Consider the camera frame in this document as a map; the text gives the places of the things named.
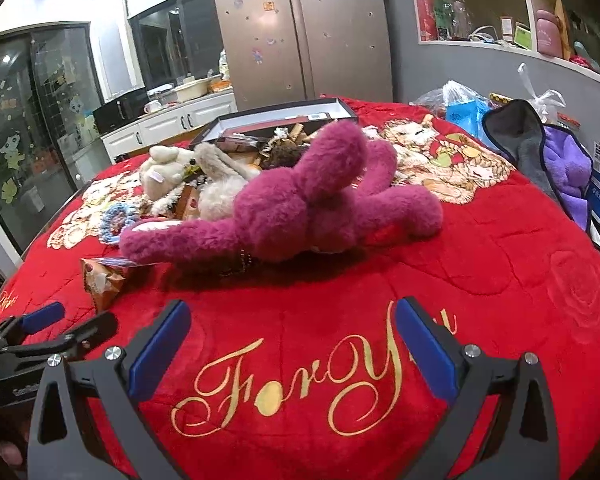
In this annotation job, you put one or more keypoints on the green box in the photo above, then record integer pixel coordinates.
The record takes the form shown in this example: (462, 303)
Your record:
(522, 35)

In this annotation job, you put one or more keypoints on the glass sliding door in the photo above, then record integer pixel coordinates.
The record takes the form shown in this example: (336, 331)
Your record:
(35, 125)

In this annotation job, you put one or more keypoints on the pink container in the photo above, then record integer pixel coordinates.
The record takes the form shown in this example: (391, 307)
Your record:
(549, 32)

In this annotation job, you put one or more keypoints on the brown snack packet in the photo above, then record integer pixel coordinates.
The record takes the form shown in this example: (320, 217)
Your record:
(102, 284)

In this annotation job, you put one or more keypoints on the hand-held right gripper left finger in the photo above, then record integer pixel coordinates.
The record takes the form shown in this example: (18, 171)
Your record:
(160, 355)

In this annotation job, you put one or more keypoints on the grey cloth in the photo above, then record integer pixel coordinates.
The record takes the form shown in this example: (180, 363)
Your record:
(520, 145)

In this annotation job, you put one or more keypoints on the cream plush toy with tag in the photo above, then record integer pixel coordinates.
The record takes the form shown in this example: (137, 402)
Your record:
(162, 172)

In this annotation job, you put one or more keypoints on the silver refrigerator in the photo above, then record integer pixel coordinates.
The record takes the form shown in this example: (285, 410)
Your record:
(300, 35)

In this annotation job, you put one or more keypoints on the white kitchen cabinet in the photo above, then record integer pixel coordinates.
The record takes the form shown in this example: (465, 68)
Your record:
(175, 122)

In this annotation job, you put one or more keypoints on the clear plastic bag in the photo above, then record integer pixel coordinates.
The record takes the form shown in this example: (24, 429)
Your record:
(540, 97)

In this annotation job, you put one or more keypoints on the pink plush bear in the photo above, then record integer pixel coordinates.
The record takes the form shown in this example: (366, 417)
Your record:
(290, 200)

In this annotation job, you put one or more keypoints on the white mug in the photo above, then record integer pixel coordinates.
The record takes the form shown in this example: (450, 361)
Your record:
(152, 107)

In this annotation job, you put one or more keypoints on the blue bag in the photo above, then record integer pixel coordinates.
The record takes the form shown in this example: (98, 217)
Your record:
(467, 112)

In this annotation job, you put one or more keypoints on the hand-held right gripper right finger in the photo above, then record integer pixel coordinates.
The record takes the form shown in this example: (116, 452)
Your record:
(425, 355)

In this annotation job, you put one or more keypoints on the red box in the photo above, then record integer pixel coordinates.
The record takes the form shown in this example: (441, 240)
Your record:
(425, 12)

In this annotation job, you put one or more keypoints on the black microwave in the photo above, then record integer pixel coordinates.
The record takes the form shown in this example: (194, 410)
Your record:
(120, 110)

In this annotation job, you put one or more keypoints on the fluffy cream plush toy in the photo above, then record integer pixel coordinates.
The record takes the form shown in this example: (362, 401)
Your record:
(220, 195)

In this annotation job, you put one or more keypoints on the black shallow box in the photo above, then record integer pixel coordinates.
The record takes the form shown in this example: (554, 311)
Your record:
(275, 112)

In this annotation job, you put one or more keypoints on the cream basin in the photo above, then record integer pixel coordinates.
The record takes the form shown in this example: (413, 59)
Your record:
(192, 90)

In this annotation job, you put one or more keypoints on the blue scrunchie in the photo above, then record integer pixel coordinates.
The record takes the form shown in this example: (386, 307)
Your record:
(111, 222)

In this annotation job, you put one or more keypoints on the red printed blanket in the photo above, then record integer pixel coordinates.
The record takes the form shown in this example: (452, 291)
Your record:
(330, 310)

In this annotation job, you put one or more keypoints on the purple cloth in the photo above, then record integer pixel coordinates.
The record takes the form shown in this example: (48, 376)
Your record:
(570, 175)

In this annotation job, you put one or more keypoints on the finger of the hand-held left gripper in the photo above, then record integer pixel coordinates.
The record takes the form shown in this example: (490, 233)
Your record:
(87, 332)
(42, 317)

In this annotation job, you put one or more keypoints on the dark kitchen window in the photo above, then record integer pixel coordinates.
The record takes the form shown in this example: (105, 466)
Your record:
(175, 35)

